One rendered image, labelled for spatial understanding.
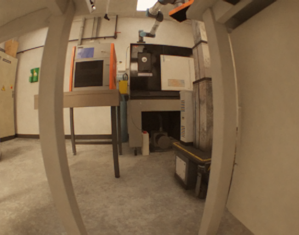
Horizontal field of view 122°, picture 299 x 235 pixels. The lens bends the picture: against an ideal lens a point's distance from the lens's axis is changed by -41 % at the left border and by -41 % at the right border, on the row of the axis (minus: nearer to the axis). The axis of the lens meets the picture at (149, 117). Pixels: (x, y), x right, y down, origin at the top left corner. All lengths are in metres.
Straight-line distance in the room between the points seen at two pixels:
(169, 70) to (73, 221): 1.76
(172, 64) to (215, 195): 1.66
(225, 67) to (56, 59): 0.42
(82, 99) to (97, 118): 1.85
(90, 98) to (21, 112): 3.00
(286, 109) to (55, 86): 0.52
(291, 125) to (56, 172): 0.54
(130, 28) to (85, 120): 2.25
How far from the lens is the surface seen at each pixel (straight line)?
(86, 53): 1.25
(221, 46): 0.42
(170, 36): 3.45
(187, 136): 1.06
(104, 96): 1.02
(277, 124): 0.37
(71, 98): 1.10
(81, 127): 3.00
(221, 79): 0.39
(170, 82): 1.80
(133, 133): 1.63
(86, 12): 0.51
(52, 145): 0.35
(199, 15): 0.53
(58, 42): 0.38
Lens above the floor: 0.55
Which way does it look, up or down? 3 degrees down
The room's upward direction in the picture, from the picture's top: 1 degrees counter-clockwise
